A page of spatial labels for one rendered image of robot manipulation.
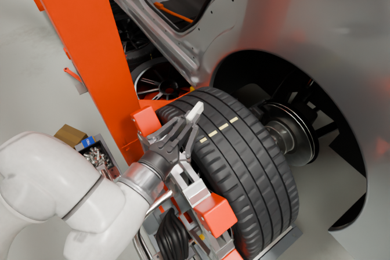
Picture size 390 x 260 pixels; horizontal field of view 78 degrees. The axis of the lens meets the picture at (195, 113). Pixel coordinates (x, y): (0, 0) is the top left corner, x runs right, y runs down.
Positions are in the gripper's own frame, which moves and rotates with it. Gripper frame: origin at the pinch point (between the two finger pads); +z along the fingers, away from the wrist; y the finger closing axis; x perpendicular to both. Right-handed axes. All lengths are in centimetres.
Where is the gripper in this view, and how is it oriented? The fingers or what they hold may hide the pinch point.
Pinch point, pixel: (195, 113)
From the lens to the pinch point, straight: 66.2
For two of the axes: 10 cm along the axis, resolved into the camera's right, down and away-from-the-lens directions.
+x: -0.6, -6.6, -7.5
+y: 8.6, 3.5, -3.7
